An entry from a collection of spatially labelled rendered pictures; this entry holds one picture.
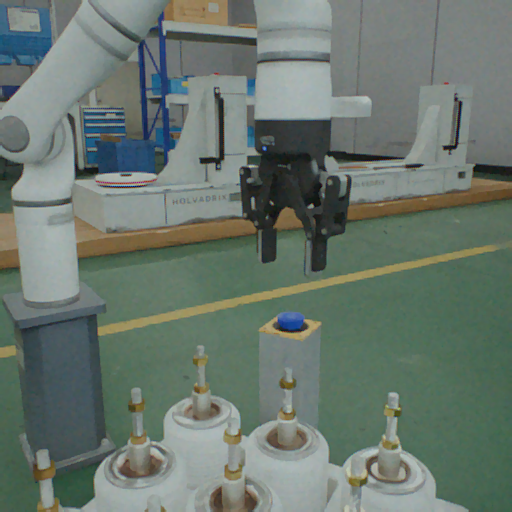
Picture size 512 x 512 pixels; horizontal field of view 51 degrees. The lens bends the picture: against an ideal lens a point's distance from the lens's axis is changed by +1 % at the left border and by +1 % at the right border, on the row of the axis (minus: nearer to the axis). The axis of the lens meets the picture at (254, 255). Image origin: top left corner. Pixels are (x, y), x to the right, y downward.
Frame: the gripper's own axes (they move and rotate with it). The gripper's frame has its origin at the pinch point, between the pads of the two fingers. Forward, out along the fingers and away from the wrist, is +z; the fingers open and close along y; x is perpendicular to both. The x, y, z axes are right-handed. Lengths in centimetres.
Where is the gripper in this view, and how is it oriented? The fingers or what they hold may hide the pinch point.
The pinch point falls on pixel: (289, 256)
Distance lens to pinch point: 56.7
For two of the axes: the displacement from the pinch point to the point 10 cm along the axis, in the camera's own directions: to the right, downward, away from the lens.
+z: 0.0, 9.7, 2.6
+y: 6.7, 1.9, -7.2
